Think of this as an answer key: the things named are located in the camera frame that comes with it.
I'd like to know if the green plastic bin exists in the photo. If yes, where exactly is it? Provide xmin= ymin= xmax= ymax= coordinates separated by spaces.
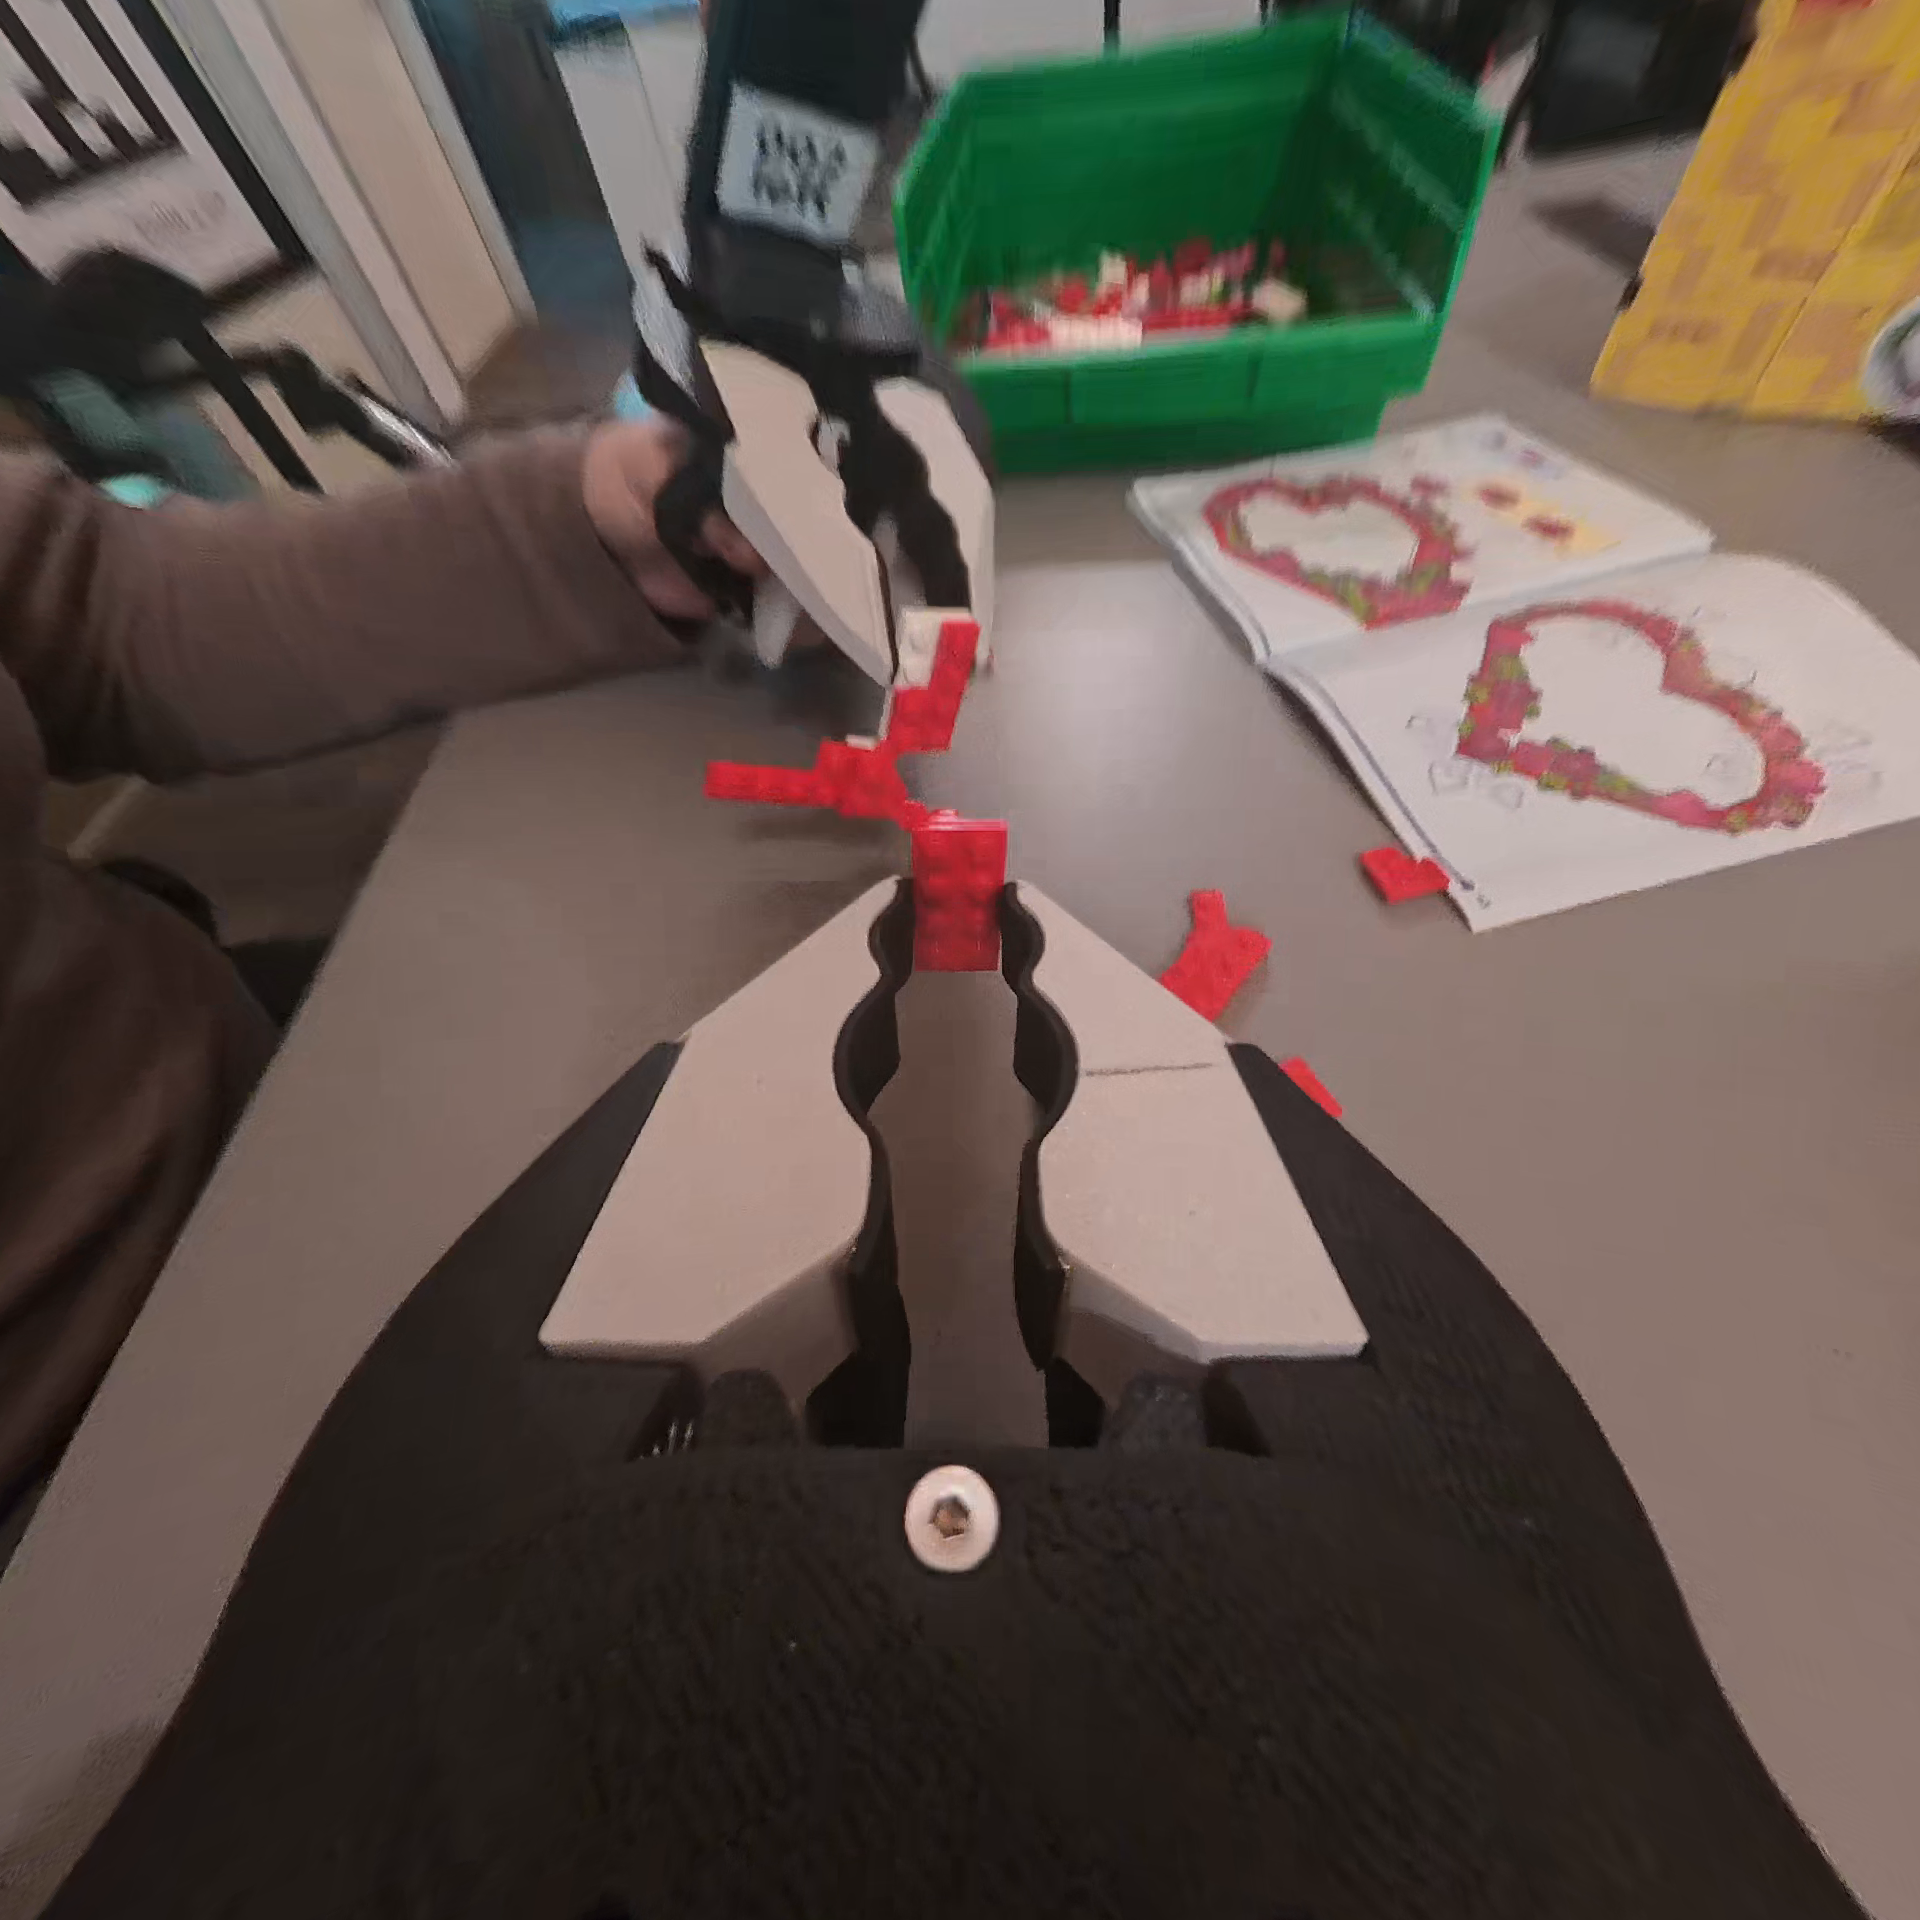
xmin=894 ymin=12 xmax=1503 ymax=479

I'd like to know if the yellow cardboard box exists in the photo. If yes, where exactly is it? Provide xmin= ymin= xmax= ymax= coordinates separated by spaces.
xmin=1590 ymin=0 xmax=1920 ymax=424

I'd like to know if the dark blurred furniture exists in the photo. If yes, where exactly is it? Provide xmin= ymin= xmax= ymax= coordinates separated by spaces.
xmin=1500 ymin=0 xmax=1775 ymax=151

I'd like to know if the person's left hand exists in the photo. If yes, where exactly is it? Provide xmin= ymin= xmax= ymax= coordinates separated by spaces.
xmin=582 ymin=415 xmax=767 ymax=628

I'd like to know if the open heart instruction booklet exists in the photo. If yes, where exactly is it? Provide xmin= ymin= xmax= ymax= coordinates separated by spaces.
xmin=1125 ymin=414 xmax=1920 ymax=934

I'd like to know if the red lego plate assembly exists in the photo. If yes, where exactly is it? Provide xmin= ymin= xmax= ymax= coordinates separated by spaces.
xmin=703 ymin=606 xmax=986 ymax=836

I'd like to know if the red rectangular lego plate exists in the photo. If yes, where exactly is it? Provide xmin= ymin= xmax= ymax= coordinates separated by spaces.
xmin=907 ymin=815 xmax=1012 ymax=975

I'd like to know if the person's brown sweater torso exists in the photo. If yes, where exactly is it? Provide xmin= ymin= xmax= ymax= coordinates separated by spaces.
xmin=0 ymin=659 xmax=294 ymax=1517

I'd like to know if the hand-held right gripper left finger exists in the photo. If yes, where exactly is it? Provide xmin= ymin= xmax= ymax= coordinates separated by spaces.
xmin=540 ymin=878 xmax=913 ymax=1449

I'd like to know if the pile of loose lego pieces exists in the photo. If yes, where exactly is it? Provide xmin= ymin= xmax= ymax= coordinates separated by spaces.
xmin=950 ymin=239 xmax=1308 ymax=359

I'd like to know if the black metal stand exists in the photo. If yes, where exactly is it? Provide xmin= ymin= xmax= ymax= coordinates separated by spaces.
xmin=0 ymin=245 xmax=455 ymax=491

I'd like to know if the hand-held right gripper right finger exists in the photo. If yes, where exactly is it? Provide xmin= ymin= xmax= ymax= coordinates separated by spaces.
xmin=1008 ymin=881 xmax=1369 ymax=1449

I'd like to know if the red wing-shaped lego plate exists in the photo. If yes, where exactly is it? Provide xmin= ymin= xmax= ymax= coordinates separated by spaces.
xmin=1155 ymin=887 xmax=1273 ymax=1023

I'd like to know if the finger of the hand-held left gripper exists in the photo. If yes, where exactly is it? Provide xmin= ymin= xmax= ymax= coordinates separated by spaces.
xmin=862 ymin=374 xmax=1000 ymax=647
xmin=696 ymin=342 xmax=905 ymax=689

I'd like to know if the black framed marker sign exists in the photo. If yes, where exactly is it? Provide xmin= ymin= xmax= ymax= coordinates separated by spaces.
xmin=0 ymin=0 xmax=311 ymax=290

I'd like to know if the person's left forearm brown sleeve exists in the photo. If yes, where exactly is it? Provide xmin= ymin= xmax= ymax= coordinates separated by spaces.
xmin=0 ymin=424 xmax=684 ymax=786

